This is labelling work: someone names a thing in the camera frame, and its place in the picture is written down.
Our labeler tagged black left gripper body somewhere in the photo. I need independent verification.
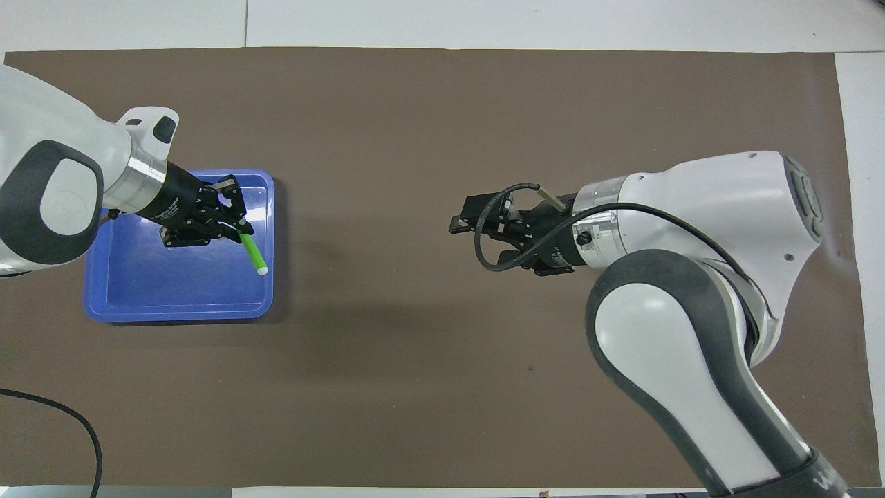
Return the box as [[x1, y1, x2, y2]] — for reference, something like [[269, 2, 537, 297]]
[[142, 164, 222, 246]]

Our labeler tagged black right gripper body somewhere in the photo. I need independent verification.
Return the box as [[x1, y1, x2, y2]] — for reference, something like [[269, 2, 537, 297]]
[[508, 194, 597, 277]]

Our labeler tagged green marker pen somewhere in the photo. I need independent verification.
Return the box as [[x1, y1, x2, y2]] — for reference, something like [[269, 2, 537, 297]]
[[237, 220, 269, 276]]

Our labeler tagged blue plastic tray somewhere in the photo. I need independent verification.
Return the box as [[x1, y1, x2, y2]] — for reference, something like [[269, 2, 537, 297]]
[[83, 169, 275, 324]]

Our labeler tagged brown table mat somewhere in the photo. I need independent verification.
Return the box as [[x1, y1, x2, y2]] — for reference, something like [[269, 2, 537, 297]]
[[3, 47, 882, 488]]

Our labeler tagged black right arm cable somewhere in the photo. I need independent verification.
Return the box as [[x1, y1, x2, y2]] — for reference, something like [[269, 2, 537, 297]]
[[474, 182, 765, 305]]

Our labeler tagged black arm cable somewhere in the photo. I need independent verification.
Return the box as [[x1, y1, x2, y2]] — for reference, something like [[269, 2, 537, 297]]
[[0, 389, 103, 498], [474, 182, 765, 305]]

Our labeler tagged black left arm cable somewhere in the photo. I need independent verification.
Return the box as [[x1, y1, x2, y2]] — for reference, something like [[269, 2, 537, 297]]
[[0, 389, 103, 498]]

